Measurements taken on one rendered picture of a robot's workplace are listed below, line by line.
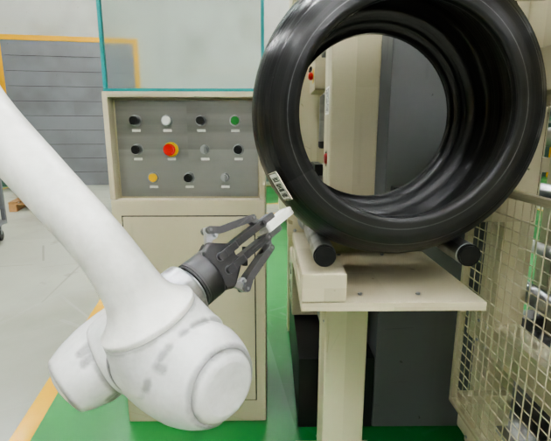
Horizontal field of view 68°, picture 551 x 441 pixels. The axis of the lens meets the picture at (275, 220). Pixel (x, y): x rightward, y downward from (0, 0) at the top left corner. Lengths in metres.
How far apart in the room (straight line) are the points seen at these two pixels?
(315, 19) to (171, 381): 0.61
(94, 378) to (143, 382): 0.14
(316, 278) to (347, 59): 0.60
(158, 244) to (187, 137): 0.40
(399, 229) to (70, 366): 0.58
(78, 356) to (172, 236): 1.01
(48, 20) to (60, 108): 1.74
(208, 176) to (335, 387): 0.83
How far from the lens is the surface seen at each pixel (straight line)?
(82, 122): 10.03
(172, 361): 0.40
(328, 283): 0.81
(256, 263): 0.69
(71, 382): 0.56
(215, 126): 1.50
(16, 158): 0.48
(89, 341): 0.55
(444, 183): 1.10
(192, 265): 0.62
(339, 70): 1.15
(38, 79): 10.33
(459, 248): 0.87
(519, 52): 0.87
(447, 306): 0.90
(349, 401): 1.41
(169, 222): 1.52
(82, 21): 10.27
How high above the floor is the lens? 1.13
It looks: 12 degrees down
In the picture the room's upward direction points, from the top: straight up
